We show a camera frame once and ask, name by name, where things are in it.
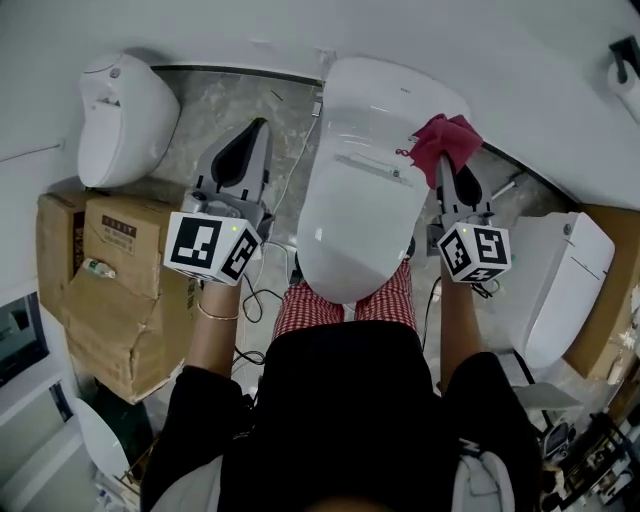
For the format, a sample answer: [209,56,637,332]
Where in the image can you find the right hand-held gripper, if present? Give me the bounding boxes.
[427,153,512,285]

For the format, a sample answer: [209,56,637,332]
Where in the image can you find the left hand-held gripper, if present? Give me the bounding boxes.
[163,117,276,287]

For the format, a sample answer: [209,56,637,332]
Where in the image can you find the pink cloth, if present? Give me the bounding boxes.
[394,113,485,191]

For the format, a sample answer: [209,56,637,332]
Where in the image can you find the white toilet with tank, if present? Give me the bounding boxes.
[295,56,474,305]

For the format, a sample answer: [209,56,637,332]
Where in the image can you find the person's right forearm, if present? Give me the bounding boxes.
[438,280,485,397]

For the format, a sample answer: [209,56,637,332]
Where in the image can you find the person's left forearm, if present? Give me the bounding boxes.
[184,279,244,382]

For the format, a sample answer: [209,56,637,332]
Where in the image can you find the white egg-shaped toilet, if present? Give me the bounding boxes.
[77,52,183,190]

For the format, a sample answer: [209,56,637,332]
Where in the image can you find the white square-backed toilet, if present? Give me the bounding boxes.
[507,211,617,371]

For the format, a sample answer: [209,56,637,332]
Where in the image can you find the black toilet paper holder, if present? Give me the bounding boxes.
[608,35,640,85]

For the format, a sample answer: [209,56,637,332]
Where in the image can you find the person's red checked trousers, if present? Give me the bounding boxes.
[272,259,419,342]

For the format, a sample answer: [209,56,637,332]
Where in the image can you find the clear plastic water bottle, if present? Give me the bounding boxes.
[79,257,118,281]

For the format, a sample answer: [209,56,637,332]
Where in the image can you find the crumpled cardboard box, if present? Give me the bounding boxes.
[35,192,202,406]

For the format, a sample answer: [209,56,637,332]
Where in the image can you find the tall cardboard box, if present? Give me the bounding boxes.
[562,202,640,382]

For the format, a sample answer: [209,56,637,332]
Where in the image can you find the person's black and white shirt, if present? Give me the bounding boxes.
[139,319,544,512]

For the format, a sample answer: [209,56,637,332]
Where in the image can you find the dark green bin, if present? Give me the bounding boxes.
[93,383,154,467]

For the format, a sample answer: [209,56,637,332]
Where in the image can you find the white oval lid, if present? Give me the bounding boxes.
[74,397,132,482]

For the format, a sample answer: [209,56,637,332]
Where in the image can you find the wooden rack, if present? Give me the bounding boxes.
[118,439,152,494]

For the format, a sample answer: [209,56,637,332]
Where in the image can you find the white power cable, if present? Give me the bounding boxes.
[272,99,325,214]

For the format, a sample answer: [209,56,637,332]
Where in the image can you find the black power cable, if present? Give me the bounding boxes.
[231,249,285,367]

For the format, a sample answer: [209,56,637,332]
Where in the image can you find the gold bracelet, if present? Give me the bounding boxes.
[196,299,242,322]

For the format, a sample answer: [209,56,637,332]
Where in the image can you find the thin wall wire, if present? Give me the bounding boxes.
[0,143,65,164]

